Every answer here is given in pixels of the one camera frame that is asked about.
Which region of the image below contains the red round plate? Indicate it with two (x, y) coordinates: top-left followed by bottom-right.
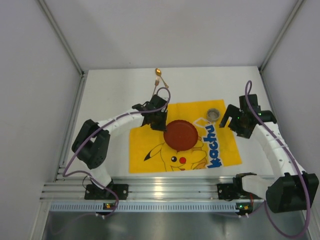
(163, 119), (198, 152)

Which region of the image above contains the yellow Pikachu placemat cloth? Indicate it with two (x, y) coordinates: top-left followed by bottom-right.
(129, 99), (242, 174)

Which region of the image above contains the gold fork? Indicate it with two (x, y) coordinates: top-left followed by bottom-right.
(152, 75), (161, 96)

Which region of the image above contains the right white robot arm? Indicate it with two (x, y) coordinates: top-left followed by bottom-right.
(219, 94), (319, 213)

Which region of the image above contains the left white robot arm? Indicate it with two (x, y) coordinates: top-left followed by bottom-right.
(71, 94), (170, 190)

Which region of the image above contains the gold spoon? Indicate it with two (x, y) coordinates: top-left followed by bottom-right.
(155, 68), (169, 89)

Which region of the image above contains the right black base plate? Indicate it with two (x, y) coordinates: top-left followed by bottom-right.
(216, 183), (240, 201)

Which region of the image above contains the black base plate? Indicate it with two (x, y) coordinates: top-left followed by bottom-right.
(84, 184), (129, 200)
(216, 183), (240, 201)

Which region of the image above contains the slotted grey cable duct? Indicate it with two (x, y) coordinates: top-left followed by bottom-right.
(50, 202), (253, 213)

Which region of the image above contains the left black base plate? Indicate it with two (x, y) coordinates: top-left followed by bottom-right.
(84, 184), (129, 200)

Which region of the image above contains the aluminium mounting rail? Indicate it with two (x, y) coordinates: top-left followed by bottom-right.
(40, 176), (233, 202)

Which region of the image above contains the right aluminium frame post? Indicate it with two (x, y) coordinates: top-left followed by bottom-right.
(258, 0), (306, 74)

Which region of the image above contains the aluminium frame post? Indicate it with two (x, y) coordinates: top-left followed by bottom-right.
(258, 0), (306, 74)
(36, 0), (84, 76)

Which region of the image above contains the left aluminium frame post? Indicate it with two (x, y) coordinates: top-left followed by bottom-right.
(36, 0), (84, 76)

